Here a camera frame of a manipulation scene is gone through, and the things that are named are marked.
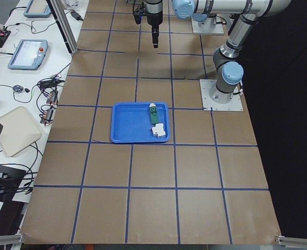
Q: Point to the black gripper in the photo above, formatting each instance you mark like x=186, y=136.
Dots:
x=153, y=19

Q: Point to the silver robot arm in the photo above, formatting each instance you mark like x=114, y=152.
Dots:
x=230, y=72
x=205, y=19

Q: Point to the black power adapter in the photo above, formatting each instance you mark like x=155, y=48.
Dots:
x=76, y=16

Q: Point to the green terminal block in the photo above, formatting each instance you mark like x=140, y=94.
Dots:
x=153, y=113

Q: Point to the blue plastic tray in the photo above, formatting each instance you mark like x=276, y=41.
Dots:
x=130, y=123

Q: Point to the white circuit breaker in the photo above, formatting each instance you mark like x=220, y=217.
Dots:
x=158, y=130

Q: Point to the blue teach pendant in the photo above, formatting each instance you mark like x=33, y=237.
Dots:
x=37, y=9
x=28, y=55

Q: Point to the beige plastic tray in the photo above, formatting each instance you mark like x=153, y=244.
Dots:
x=19, y=131

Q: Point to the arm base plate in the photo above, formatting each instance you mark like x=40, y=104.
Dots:
x=213, y=100
x=208, y=30

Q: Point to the aluminium frame post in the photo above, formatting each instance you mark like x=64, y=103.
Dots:
x=63, y=25

